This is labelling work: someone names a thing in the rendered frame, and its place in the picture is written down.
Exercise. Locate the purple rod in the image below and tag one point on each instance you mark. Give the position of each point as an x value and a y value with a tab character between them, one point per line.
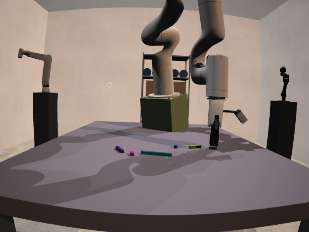
119	149

